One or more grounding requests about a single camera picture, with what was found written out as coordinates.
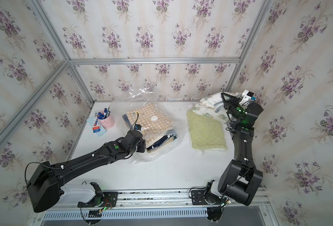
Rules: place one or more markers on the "light green blanket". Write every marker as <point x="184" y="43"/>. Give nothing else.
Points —
<point x="206" y="133"/>

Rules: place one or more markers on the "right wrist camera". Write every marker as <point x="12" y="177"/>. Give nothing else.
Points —
<point x="246" y="97"/>

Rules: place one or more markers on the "pink pen cup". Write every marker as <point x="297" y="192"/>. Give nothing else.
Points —
<point x="107" y="123"/>

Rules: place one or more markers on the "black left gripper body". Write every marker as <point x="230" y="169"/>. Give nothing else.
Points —
<point x="140" y="147"/>

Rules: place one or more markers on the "white vacuum bag valve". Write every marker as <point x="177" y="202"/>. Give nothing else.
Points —
<point x="154" y="118"/>

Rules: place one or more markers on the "light blue box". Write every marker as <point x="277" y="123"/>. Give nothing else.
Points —
<point x="94" y="122"/>

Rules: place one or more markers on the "white patterned blanket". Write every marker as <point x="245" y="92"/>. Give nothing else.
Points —
<point x="213" y="107"/>

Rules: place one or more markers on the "aluminium frame crossbar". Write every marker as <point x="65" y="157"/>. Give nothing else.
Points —
<point x="157" y="60"/>

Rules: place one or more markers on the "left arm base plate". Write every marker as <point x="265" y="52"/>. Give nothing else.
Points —
<point x="107" y="199"/>

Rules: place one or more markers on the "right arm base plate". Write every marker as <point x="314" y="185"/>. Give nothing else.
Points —
<point x="199" y="196"/>

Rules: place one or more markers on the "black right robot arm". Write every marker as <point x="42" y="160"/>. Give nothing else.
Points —
<point x="241" y="179"/>

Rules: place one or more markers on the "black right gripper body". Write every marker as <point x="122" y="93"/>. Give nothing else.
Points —
<point x="237" y="110"/>

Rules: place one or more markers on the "blue pens in cup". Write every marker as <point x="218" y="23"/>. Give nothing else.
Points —
<point x="101" y="115"/>

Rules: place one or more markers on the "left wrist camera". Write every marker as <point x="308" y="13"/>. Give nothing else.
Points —
<point x="138" y="127"/>

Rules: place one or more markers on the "navy blue star blanket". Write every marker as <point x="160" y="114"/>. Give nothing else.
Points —
<point x="162" y="141"/>

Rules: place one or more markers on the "orange checkered blanket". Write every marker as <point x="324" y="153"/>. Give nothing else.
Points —
<point x="151" y="130"/>

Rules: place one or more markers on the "aluminium mounting rail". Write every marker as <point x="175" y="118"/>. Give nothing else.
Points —
<point x="127" y="199"/>

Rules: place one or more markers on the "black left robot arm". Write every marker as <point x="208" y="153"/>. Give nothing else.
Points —
<point x="44" y="187"/>

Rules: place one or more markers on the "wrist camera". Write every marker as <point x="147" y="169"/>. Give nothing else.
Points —
<point x="138" y="127"/>
<point x="246" y="97"/>

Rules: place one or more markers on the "clear plastic vacuum bag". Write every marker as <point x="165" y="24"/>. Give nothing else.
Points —
<point x="139" y="97"/>

